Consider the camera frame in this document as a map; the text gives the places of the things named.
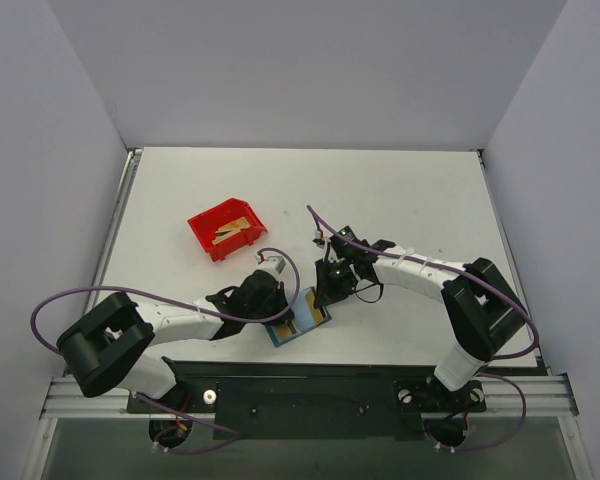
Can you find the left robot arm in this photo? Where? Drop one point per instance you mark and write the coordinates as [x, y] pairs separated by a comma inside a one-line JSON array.
[[106, 348]]

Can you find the blue leather card holder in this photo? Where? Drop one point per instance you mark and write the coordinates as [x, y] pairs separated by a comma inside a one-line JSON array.
[[301, 320]]

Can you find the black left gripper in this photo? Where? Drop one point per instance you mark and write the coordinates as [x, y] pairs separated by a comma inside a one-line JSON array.
[[282, 310]]

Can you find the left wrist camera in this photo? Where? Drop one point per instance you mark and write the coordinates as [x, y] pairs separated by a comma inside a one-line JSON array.
[[273, 265]]

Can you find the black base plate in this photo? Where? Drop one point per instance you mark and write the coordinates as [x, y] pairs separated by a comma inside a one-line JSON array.
[[284, 401]]

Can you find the red plastic bin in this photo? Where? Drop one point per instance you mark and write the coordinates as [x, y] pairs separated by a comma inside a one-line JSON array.
[[204, 225]]

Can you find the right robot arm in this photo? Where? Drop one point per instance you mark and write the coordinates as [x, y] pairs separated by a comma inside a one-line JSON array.
[[483, 310]]

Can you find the aluminium front rail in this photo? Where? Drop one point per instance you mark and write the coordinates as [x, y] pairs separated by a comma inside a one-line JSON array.
[[548, 396]]

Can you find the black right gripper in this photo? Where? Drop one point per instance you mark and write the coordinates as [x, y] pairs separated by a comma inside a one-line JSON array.
[[327, 293]]

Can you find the left aluminium side rail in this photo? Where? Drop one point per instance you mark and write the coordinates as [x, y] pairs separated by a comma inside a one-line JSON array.
[[122, 194]]

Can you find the gold VIP card small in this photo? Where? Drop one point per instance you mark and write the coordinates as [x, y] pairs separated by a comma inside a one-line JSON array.
[[318, 314]]

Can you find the aluminium side rail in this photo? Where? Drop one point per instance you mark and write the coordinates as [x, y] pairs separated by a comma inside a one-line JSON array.
[[506, 244], [122, 194]]

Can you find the right aluminium side rail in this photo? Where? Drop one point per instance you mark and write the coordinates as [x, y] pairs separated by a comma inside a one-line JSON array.
[[506, 244]]

